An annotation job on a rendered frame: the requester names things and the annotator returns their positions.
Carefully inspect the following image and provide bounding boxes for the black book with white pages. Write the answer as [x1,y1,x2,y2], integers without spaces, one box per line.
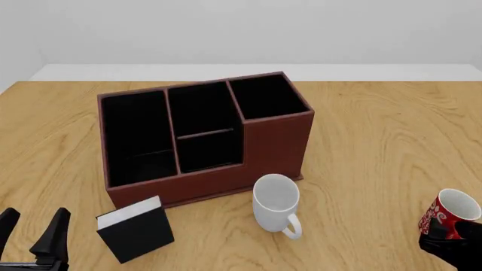
[96,194,175,264]

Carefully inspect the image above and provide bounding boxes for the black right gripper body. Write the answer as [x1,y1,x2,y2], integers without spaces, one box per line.
[432,251,482,271]

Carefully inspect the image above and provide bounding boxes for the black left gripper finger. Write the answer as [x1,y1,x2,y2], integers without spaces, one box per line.
[0,207,21,257]
[29,206,72,266]

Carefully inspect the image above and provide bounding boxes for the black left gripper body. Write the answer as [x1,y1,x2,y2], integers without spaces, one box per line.
[0,260,64,271]

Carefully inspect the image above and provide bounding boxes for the red-brown desk caddy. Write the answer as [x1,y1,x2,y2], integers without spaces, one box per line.
[96,70,315,209]

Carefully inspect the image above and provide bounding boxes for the red mug with white pattern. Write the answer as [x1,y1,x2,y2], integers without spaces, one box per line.
[418,187,482,241]

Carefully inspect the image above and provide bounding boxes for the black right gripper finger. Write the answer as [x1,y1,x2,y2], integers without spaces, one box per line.
[418,218,468,260]
[453,219,482,247]

